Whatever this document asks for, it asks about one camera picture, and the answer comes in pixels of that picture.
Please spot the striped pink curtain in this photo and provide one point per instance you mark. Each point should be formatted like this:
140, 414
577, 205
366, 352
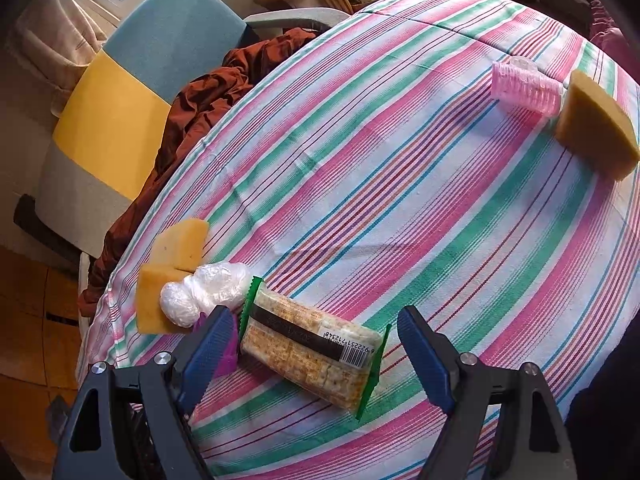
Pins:
56, 40

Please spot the wooden wardrobe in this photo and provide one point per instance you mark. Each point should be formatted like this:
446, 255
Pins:
39, 347

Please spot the rust brown blanket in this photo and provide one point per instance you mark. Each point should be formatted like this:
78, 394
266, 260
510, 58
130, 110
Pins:
199, 106

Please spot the tricolour upholstered headboard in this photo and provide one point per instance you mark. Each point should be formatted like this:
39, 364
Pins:
105, 142

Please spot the black rolled mat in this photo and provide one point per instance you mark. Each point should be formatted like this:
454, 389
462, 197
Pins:
26, 219

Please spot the orange sponge wedge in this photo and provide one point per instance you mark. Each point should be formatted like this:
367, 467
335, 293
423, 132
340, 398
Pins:
594, 127

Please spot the yellow sponge block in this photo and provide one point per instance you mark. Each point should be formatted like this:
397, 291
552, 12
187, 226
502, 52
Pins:
150, 318
180, 245

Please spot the white bed frame rail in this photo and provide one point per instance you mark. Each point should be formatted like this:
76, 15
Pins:
317, 19

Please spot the cracker packet green ends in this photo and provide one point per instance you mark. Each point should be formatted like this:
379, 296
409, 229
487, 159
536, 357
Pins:
337, 360

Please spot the striped bed sheet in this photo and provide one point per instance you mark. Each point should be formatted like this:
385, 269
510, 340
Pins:
373, 170

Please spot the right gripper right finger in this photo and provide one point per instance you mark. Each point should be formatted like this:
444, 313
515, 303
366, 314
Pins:
530, 440

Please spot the pink hair roller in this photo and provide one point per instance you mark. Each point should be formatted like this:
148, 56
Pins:
518, 82

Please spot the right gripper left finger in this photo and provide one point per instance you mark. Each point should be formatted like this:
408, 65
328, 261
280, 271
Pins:
132, 422

